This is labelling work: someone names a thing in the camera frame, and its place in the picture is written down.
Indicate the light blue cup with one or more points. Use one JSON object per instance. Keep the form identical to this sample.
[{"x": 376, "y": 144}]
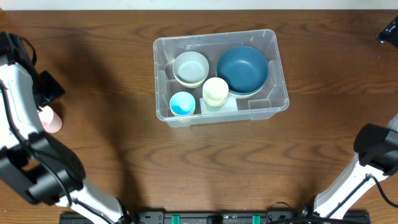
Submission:
[{"x": 182, "y": 101}]

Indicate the grey small bowl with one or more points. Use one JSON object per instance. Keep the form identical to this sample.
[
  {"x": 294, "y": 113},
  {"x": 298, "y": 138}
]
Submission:
[{"x": 191, "y": 66}]

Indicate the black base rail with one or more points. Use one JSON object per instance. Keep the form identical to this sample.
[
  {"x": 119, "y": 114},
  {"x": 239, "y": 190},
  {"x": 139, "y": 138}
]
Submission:
[{"x": 158, "y": 217}]

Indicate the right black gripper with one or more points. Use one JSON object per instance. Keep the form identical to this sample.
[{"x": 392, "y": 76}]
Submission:
[{"x": 387, "y": 34}]

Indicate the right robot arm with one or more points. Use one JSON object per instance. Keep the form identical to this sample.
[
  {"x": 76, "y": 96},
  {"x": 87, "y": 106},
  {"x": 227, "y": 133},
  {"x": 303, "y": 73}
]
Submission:
[{"x": 374, "y": 160}]

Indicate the white small bowl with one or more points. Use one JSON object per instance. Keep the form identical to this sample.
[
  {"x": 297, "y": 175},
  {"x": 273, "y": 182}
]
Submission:
[{"x": 189, "y": 85}]

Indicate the dark blue bowl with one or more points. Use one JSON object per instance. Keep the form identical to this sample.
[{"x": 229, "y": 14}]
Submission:
[
  {"x": 244, "y": 83},
  {"x": 242, "y": 59}
]

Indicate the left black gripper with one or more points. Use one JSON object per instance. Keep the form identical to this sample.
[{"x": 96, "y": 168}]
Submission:
[{"x": 50, "y": 88}]

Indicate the yellow cup front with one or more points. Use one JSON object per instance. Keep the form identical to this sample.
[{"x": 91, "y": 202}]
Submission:
[{"x": 215, "y": 102}]

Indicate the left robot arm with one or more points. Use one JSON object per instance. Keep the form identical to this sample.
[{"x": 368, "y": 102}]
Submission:
[{"x": 34, "y": 164}]

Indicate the mint green cup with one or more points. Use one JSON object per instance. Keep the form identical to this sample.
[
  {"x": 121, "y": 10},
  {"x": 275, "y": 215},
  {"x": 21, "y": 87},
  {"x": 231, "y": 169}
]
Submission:
[{"x": 213, "y": 105}]

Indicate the cream white cup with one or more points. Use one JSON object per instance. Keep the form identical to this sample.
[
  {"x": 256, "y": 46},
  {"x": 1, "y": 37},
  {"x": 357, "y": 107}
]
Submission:
[{"x": 215, "y": 89}]

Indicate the yellow cup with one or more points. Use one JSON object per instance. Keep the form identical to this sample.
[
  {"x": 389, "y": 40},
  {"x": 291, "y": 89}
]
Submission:
[
  {"x": 215, "y": 102},
  {"x": 182, "y": 114}
]

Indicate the large beige bowl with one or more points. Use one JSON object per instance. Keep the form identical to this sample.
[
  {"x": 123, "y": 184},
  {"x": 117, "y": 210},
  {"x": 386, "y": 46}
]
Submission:
[{"x": 243, "y": 95}]

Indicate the pink cup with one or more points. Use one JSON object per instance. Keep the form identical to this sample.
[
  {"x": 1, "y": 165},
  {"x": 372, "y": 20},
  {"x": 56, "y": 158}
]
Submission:
[{"x": 50, "y": 120}]

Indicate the clear plastic storage container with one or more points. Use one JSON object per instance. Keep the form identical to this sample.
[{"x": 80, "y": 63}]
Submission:
[{"x": 273, "y": 97}]

